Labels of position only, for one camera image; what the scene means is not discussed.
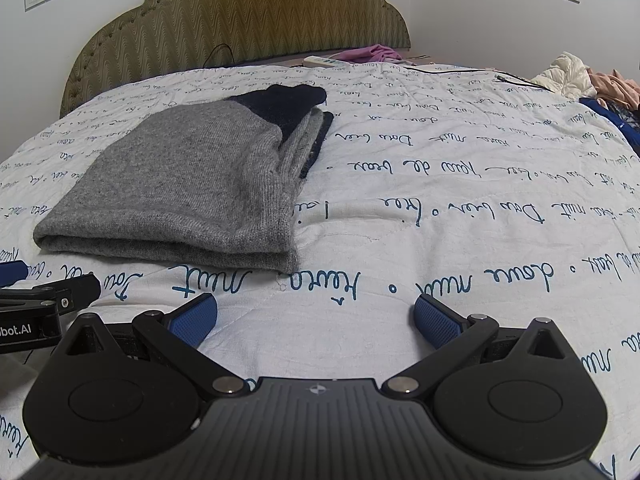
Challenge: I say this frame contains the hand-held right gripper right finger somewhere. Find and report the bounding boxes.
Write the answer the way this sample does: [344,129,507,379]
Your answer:
[382,293,573,401]

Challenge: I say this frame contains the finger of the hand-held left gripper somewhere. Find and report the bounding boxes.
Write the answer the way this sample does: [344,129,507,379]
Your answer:
[0,274,102,318]
[0,260,30,289]

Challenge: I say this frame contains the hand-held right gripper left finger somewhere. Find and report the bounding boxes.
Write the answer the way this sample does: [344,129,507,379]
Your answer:
[60,292,249,398]

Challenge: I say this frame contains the grey and navy sweater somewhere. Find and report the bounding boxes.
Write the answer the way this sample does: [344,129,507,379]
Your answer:
[32,85,335,276]

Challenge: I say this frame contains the blue clothes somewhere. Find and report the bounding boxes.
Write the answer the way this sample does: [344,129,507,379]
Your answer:
[579,96,640,154]

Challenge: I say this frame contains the white printed bedspread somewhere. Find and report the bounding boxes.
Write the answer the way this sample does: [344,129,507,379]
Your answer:
[0,60,640,480]

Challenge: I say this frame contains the purple cloth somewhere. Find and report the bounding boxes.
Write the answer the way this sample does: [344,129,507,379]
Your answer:
[345,44,404,65]

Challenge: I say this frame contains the white puffy jacket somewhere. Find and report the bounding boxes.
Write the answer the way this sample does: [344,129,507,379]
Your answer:
[530,51,599,101]

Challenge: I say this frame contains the white power strip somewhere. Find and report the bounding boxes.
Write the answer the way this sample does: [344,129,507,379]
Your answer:
[303,55,347,69]

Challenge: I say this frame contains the pink cloth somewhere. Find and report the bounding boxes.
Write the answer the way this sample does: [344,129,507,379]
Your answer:
[587,68,640,109]

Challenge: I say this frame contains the olive padded headboard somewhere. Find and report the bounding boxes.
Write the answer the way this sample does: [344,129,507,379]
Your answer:
[59,0,412,120]

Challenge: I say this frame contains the thin black headboard cable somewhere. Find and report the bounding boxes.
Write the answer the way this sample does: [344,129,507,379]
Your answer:
[206,42,239,67]

